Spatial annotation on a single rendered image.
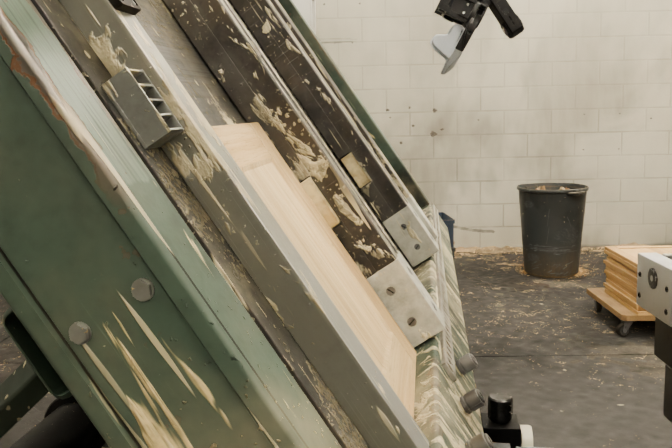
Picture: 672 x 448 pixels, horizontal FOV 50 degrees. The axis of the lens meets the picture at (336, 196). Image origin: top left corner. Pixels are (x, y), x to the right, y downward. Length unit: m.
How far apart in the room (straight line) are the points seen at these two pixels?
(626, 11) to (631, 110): 0.82
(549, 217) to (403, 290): 4.34
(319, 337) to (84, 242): 0.30
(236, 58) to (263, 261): 0.45
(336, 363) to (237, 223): 0.17
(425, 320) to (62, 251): 0.70
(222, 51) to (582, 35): 5.64
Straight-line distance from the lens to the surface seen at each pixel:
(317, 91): 1.65
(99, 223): 0.48
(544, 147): 6.49
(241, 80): 1.08
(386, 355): 0.93
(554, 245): 5.44
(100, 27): 0.74
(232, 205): 0.70
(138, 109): 0.68
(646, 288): 1.31
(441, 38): 1.38
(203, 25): 1.10
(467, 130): 6.34
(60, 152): 0.48
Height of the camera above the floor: 1.25
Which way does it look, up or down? 7 degrees down
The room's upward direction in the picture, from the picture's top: 1 degrees counter-clockwise
